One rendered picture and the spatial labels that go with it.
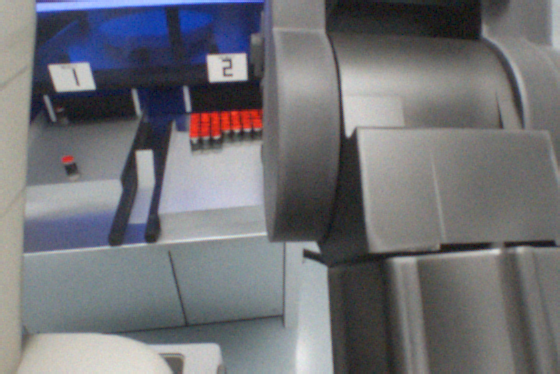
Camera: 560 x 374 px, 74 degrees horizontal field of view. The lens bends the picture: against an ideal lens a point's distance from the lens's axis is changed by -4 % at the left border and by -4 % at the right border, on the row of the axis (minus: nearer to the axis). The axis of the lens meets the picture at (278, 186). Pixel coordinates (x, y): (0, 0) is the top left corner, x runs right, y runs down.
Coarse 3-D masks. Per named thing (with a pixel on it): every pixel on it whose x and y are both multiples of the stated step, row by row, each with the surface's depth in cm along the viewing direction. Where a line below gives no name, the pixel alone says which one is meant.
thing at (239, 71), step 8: (208, 56) 84; (216, 56) 84; (224, 56) 84; (232, 56) 84; (240, 56) 85; (208, 64) 85; (216, 64) 85; (224, 64) 85; (240, 64) 86; (216, 72) 86; (232, 72) 86; (240, 72) 87; (216, 80) 87; (224, 80) 87
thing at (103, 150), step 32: (32, 128) 87; (64, 128) 92; (96, 128) 92; (128, 128) 92; (32, 160) 80; (96, 160) 80; (128, 160) 76; (32, 192) 68; (64, 192) 69; (96, 192) 70
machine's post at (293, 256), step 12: (288, 252) 123; (300, 252) 124; (288, 264) 126; (300, 264) 127; (288, 276) 130; (300, 276) 130; (288, 288) 133; (300, 288) 134; (288, 300) 137; (288, 312) 141; (288, 324) 146
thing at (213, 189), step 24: (168, 168) 73; (192, 168) 78; (216, 168) 78; (240, 168) 78; (168, 192) 70; (192, 192) 71; (216, 192) 71; (240, 192) 71; (168, 216) 62; (192, 216) 62; (216, 216) 63; (240, 216) 64; (264, 216) 64
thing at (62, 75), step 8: (64, 64) 80; (72, 64) 80; (80, 64) 81; (88, 64) 81; (56, 72) 81; (64, 72) 81; (72, 72) 81; (80, 72) 82; (88, 72) 82; (56, 80) 82; (64, 80) 82; (72, 80) 82; (80, 80) 83; (88, 80) 83; (56, 88) 83; (64, 88) 83; (72, 88) 83; (80, 88) 84; (88, 88) 84
